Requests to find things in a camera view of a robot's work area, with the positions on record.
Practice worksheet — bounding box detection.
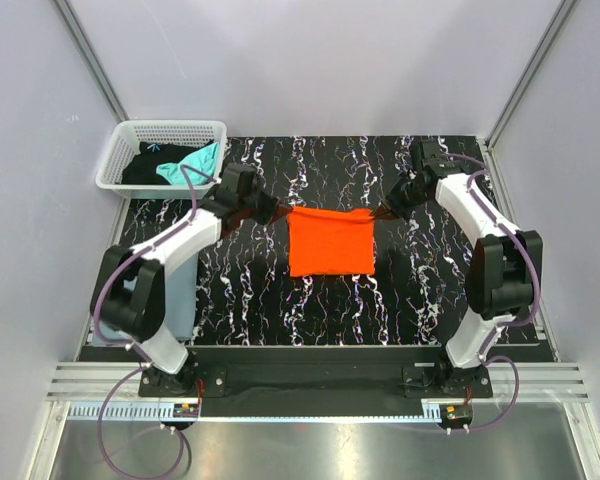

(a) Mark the orange t shirt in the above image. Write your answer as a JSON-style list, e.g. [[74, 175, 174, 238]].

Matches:
[[287, 207, 375, 277]]

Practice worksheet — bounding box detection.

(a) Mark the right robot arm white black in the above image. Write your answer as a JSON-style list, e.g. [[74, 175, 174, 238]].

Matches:
[[371, 140, 543, 398]]

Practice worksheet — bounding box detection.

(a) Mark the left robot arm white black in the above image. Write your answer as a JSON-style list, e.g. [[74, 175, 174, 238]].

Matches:
[[89, 163, 292, 396]]

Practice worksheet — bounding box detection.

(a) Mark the teal t shirt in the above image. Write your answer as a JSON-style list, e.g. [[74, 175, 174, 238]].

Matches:
[[155, 142, 219, 187]]

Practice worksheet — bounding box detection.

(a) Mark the black marbled table mat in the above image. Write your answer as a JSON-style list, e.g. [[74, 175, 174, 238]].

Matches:
[[115, 134, 541, 347]]

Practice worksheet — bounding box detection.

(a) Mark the black t shirt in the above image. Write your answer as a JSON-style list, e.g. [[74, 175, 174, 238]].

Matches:
[[121, 141, 213, 186]]

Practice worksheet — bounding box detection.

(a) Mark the folded grey-blue t shirt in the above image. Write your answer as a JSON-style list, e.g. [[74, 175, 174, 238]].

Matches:
[[86, 254, 198, 346]]

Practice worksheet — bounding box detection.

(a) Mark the white plastic laundry basket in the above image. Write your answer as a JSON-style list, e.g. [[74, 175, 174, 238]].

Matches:
[[95, 120, 227, 199]]

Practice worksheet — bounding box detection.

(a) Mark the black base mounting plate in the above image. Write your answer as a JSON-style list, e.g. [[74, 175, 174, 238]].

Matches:
[[139, 346, 493, 399]]

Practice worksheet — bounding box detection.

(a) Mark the right corner aluminium post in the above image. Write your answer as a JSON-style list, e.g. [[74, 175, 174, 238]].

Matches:
[[485, 0, 579, 149]]

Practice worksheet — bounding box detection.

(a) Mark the corner aluminium post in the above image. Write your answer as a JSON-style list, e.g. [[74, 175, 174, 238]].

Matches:
[[485, 0, 579, 149], [50, 0, 129, 122]]

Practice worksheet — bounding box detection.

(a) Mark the left corner aluminium post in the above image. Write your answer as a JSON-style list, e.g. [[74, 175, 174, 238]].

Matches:
[[50, 0, 129, 122]]

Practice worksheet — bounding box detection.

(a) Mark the slotted cable duct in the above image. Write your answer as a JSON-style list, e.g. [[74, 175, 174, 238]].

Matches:
[[68, 401, 448, 424]]

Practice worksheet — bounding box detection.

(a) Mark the aluminium frame rail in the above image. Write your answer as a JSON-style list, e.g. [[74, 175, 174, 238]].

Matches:
[[48, 362, 589, 403]]

